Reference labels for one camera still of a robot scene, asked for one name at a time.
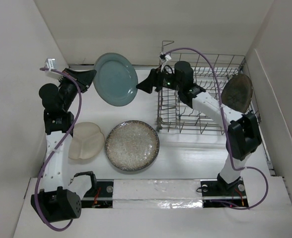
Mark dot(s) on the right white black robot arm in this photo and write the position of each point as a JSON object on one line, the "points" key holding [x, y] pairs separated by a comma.
{"points": [[241, 130]]}

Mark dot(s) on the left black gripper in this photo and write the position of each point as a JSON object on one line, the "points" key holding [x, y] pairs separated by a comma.
{"points": [[85, 78]]}

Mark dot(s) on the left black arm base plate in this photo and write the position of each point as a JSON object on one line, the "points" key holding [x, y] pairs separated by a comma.
{"points": [[102, 197]]}

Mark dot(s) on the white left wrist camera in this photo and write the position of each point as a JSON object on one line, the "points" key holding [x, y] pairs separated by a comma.
{"points": [[50, 64]]}

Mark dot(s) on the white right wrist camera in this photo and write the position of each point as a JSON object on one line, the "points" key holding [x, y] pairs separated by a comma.
{"points": [[165, 59]]}

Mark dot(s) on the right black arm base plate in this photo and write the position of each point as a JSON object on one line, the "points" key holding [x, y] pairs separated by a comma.
{"points": [[214, 197]]}

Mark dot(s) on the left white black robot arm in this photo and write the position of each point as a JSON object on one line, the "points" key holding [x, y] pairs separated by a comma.
{"points": [[58, 196]]}

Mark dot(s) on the cream divided plate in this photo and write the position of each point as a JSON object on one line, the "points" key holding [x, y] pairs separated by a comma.
{"points": [[87, 141]]}

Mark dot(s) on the speckled white dark-rimmed plate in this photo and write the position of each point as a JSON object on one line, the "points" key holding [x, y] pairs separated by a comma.
{"points": [[132, 146]]}

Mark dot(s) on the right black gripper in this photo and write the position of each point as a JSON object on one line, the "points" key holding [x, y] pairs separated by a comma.
{"points": [[154, 80]]}

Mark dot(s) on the grey wire dish rack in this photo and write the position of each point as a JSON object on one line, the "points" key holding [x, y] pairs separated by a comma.
{"points": [[212, 71]]}

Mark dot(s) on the brown glazed round plate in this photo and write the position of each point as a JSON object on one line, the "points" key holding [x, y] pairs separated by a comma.
{"points": [[237, 93]]}

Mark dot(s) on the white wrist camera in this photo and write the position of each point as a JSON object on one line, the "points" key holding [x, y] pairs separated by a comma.
{"points": [[165, 59], [50, 64]]}

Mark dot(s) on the blue-grey round plate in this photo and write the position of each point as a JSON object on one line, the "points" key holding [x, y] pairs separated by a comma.
{"points": [[116, 79]]}

